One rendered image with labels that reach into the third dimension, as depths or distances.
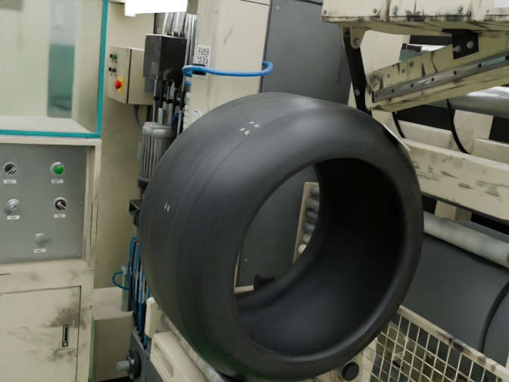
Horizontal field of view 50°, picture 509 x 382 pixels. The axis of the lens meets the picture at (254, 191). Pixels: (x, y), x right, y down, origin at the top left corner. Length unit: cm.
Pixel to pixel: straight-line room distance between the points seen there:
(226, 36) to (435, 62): 47
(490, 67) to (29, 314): 131
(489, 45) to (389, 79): 27
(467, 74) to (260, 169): 52
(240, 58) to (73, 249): 75
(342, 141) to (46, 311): 102
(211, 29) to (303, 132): 45
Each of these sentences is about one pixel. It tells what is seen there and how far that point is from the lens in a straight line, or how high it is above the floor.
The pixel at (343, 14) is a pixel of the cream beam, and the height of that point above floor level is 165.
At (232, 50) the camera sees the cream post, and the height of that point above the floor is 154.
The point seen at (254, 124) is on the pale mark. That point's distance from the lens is 95.
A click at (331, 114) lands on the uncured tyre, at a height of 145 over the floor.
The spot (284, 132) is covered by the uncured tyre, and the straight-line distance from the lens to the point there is 93.
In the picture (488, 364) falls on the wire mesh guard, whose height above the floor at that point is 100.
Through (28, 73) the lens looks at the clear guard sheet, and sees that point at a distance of 153.
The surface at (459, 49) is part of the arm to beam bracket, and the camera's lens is 124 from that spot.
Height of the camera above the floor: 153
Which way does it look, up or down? 13 degrees down
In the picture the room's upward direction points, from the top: 7 degrees clockwise
